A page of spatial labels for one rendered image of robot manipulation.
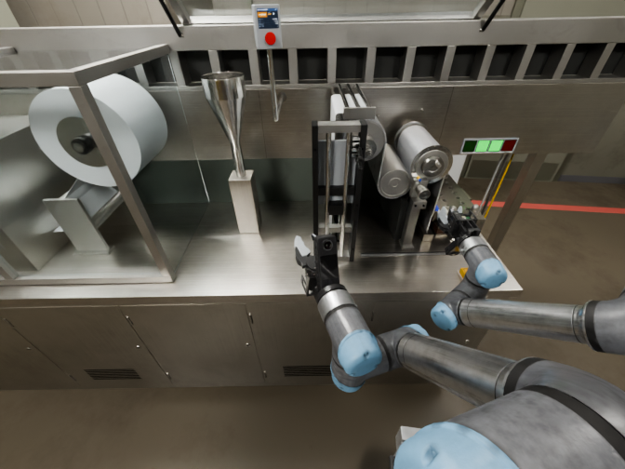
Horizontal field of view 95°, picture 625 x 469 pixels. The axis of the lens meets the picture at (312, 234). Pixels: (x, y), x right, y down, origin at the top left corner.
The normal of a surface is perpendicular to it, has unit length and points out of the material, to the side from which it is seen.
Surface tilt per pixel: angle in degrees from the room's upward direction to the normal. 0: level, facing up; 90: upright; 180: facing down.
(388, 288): 0
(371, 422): 0
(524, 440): 23
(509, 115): 90
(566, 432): 15
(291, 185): 90
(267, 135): 90
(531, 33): 90
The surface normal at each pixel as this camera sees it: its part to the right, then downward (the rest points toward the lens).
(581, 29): 0.01, 0.63
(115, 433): -0.01, -0.78
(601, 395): 0.06, -0.97
